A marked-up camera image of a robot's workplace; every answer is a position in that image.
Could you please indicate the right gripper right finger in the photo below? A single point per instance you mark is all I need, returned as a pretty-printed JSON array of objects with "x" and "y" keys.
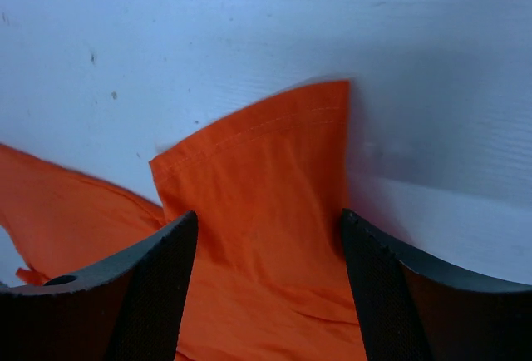
[{"x": 414, "y": 306}]

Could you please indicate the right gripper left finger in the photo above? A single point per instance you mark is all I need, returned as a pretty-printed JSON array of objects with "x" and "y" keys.
[{"x": 128, "y": 306}]

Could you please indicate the orange t shirt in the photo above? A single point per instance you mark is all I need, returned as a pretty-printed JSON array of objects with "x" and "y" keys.
[{"x": 268, "y": 184}]

